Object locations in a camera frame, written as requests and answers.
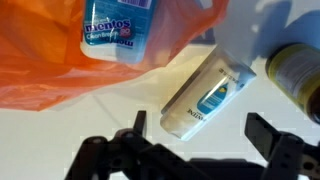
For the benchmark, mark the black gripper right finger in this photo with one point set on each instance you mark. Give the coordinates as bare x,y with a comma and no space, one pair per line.
283,150

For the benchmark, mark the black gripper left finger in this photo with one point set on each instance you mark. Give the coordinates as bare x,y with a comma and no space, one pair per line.
133,153

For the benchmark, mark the orange plastic bag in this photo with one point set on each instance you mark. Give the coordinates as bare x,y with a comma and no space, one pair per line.
36,60

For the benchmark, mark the yellow-capped vitamin bottle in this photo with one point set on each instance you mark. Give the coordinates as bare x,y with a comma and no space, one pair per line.
296,76

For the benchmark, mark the blue Mentos gum bottle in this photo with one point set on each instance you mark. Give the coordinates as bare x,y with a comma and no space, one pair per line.
116,30

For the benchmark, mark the white shampoo bottle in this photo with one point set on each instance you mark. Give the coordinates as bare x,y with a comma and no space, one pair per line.
206,96

